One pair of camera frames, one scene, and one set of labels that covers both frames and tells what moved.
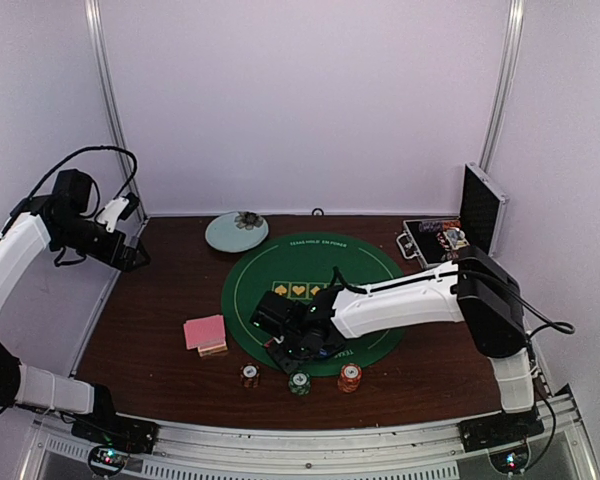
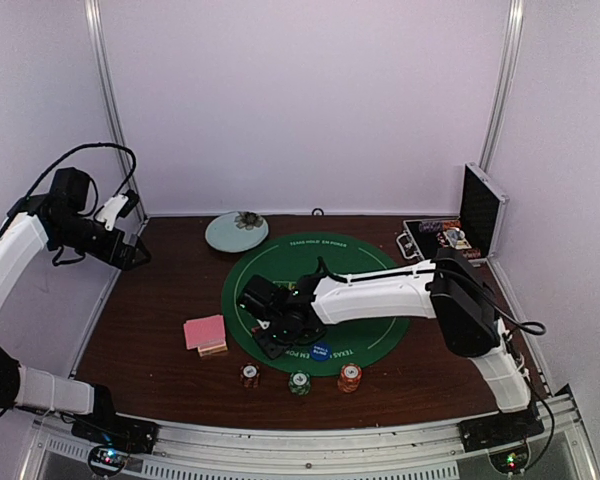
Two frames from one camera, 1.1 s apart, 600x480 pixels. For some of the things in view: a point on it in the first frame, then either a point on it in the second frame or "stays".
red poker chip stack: (350, 377) stays
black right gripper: (288, 364) -> (273, 349)
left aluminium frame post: (112, 93) stays
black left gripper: (110, 256) stays
